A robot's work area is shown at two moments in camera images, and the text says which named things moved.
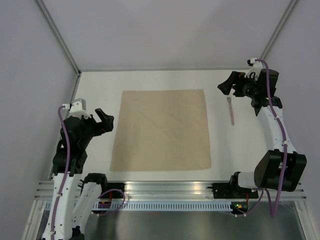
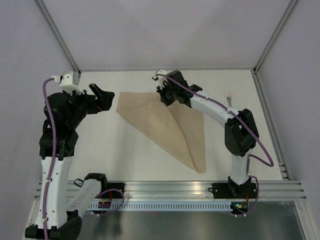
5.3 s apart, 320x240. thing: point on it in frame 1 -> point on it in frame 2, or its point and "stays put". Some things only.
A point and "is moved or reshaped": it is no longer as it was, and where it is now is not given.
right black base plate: [229, 190] stays put
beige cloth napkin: [161, 130] is moved or reshaped
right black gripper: [236, 78] -> [161, 92]
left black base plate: [115, 194] stays put
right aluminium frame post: [291, 6] stays put
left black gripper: [106, 125] -> [104, 98]
